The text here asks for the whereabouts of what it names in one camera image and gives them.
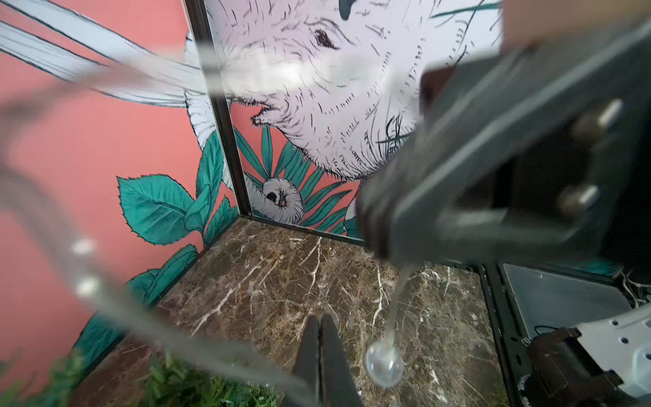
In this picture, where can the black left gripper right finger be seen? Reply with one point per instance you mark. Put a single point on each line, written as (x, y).
(337, 386)

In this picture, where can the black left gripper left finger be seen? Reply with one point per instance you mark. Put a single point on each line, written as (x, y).
(307, 363)

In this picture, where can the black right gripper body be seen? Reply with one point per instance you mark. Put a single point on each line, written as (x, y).
(535, 155)

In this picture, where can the small green christmas tree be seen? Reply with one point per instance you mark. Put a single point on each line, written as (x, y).
(169, 382)

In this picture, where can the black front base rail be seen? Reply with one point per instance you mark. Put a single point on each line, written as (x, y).
(508, 331)

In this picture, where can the black right corner post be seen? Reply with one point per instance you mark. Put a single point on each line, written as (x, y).
(198, 21)

